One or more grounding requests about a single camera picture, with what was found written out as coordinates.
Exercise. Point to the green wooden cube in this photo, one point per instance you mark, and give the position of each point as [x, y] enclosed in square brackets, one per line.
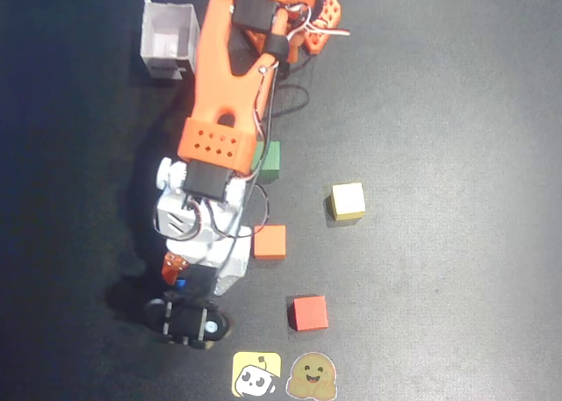
[271, 159]

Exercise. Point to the white cardboard box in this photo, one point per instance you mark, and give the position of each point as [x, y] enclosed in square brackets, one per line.
[169, 37]

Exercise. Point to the blue wooden cube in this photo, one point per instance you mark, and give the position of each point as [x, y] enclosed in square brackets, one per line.
[181, 283]

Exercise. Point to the smiling face sticker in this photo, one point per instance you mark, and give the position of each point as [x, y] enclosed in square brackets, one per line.
[312, 374]

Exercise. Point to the red wooden cube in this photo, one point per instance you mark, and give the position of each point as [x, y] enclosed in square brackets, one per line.
[310, 312]

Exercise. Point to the yellow robot sticker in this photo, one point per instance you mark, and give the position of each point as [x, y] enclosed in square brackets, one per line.
[257, 374]

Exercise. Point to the yellow wooden cube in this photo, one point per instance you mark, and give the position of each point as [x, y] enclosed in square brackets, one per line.
[348, 199]

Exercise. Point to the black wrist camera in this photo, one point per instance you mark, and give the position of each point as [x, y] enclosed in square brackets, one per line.
[186, 320]

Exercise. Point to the black table mat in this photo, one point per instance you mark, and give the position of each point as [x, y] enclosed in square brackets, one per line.
[439, 199]

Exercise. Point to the orange and white robot arm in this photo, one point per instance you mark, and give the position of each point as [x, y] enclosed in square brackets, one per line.
[219, 67]

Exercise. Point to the orange wooden cube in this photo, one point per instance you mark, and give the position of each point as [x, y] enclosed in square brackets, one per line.
[270, 241]

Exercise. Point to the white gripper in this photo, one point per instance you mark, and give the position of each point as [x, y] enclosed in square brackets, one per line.
[210, 253]

